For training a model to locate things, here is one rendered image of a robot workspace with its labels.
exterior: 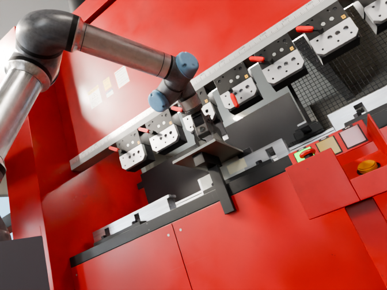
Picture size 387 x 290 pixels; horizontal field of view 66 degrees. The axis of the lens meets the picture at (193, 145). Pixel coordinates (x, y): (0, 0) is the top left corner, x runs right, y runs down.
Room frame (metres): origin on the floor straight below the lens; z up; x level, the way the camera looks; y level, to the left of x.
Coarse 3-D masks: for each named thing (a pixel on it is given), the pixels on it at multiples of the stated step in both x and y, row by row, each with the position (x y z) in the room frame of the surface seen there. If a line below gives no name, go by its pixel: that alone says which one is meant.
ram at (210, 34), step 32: (128, 0) 1.24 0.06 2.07; (160, 0) 1.17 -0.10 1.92; (192, 0) 1.11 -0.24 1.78; (224, 0) 1.05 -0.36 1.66; (256, 0) 1.01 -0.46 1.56; (288, 0) 0.97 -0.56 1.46; (128, 32) 1.26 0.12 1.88; (160, 32) 1.19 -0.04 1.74; (192, 32) 1.13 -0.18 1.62; (224, 32) 1.08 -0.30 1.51; (256, 32) 1.03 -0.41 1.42; (288, 32) 0.99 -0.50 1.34; (64, 64) 1.47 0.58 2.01; (96, 64) 1.37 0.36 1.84; (64, 96) 1.49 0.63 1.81; (128, 96) 1.31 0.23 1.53; (64, 128) 1.51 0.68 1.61; (96, 128) 1.42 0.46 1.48; (128, 128) 1.33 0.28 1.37; (96, 160) 1.50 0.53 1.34
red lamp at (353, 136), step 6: (354, 126) 0.73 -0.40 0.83; (342, 132) 0.75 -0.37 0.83; (348, 132) 0.74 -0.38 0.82; (354, 132) 0.74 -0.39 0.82; (360, 132) 0.73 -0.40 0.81; (348, 138) 0.74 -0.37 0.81; (354, 138) 0.74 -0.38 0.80; (360, 138) 0.74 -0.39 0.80; (348, 144) 0.75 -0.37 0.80; (354, 144) 0.74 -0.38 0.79
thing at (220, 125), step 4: (220, 120) 1.18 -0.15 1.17; (216, 124) 1.19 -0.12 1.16; (220, 124) 1.18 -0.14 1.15; (220, 128) 1.19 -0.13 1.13; (224, 128) 1.19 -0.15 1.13; (224, 132) 1.18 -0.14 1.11; (208, 136) 1.21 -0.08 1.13; (212, 136) 1.21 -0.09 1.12; (224, 136) 1.19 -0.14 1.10; (208, 140) 1.21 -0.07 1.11; (224, 140) 1.20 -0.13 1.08
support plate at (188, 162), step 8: (208, 144) 0.93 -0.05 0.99; (216, 144) 0.95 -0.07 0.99; (224, 144) 0.98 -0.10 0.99; (192, 152) 0.95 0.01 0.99; (208, 152) 1.01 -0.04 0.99; (216, 152) 1.04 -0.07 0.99; (224, 152) 1.07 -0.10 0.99; (232, 152) 1.11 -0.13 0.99; (240, 152) 1.15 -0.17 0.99; (176, 160) 0.98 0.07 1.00; (184, 160) 0.99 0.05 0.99; (192, 160) 1.02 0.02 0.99; (224, 160) 1.17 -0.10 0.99; (200, 168) 1.16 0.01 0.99
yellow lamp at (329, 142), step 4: (332, 136) 0.76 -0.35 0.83; (324, 140) 0.77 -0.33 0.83; (328, 140) 0.76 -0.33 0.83; (332, 140) 0.76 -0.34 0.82; (320, 144) 0.77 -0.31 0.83; (324, 144) 0.77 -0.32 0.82; (328, 144) 0.76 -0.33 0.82; (332, 144) 0.76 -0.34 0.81; (336, 144) 0.76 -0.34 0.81; (320, 148) 0.77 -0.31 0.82; (324, 148) 0.77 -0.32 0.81; (332, 148) 0.76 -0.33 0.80; (336, 148) 0.76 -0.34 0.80; (336, 152) 0.76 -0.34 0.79
